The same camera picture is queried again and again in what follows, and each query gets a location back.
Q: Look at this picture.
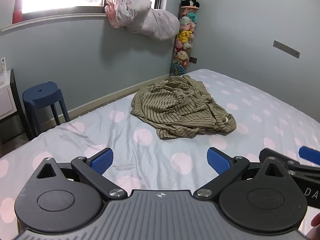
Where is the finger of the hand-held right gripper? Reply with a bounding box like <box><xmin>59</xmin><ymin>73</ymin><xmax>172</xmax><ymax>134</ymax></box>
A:
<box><xmin>259</xmin><ymin>148</ymin><xmax>320</xmax><ymax>178</ymax></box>
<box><xmin>299</xmin><ymin>146</ymin><xmax>320</xmax><ymax>167</ymax></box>

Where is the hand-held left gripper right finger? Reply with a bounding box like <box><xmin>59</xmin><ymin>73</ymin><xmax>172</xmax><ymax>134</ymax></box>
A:
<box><xmin>194</xmin><ymin>147</ymin><xmax>297</xmax><ymax>202</ymax></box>

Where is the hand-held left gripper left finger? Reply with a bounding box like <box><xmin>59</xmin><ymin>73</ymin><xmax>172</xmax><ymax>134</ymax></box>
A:
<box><xmin>35</xmin><ymin>147</ymin><xmax>128</xmax><ymax>201</ymax></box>

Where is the striped olive shirt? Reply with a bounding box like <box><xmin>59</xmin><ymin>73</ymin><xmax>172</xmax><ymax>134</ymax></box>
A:
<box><xmin>131</xmin><ymin>76</ymin><xmax>225</xmax><ymax>130</ymax></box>

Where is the person's right hand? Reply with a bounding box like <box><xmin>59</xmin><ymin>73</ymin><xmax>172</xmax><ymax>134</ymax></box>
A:
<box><xmin>307</xmin><ymin>211</ymin><xmax>320</xmax><ymax>240</ymax></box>

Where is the bed with polka dot sheet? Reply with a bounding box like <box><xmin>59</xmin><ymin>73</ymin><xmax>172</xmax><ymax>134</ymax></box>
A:
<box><xmin>0</xmin><ymin>68</ymin><xmax>320</xmax><ymax>240</ymax></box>

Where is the beige baseboard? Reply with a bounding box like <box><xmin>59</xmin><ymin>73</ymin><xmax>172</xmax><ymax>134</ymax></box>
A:
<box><xmin>67</xmin><ymin>74</ymin><xmax>172</xmax><ymax>120</ymax></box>

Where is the blue plastic stool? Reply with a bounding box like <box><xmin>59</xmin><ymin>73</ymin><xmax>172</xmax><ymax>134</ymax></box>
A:
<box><xmin>22</xmin><ymin>81</ymin><xmax>70</xmax><ymax>134</ymax></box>

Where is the white nightstand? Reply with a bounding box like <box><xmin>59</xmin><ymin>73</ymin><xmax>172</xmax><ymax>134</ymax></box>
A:
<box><xmin>0</xmin><ymin>69</ymin><xmax>34</xmax><ymax>140</ymax></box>

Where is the column of plush toys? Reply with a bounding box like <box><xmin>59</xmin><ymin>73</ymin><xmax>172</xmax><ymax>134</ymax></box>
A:
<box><xmin>170</xmin><ymin>5</ymin><xmax>200</xmax><ymax>77</ymax></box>

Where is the white window sill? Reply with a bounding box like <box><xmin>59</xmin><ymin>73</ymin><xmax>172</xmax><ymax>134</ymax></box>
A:
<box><xmin>0</xmin><ymin>12</ymin><xmax>108</xmax><ymax>33</ymax></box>

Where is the red item on sill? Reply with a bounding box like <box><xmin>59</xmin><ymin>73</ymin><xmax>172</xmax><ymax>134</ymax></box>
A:
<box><xmin>12</xmin><ymin>9</ymin><xmax>23</xmax><ymax>24</ymax></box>

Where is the grey wall strip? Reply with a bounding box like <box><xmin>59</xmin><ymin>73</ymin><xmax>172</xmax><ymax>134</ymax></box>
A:
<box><xmin>273</xmin><ymin>40</ymin><xmax>300</xmax><ymax>59</ymax></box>

